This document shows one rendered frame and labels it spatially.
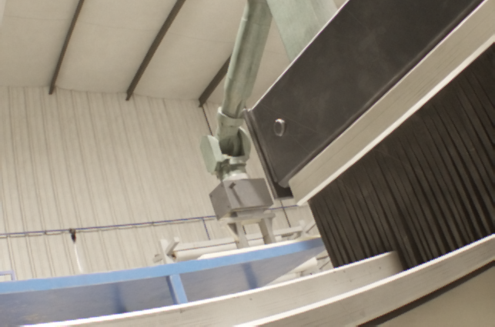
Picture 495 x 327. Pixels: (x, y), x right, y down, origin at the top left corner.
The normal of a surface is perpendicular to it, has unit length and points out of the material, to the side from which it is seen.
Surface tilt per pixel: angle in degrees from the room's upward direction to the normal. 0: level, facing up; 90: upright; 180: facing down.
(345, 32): 90
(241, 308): 90
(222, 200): 90
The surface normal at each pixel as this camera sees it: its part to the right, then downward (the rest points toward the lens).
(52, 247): 0.47, -0.51
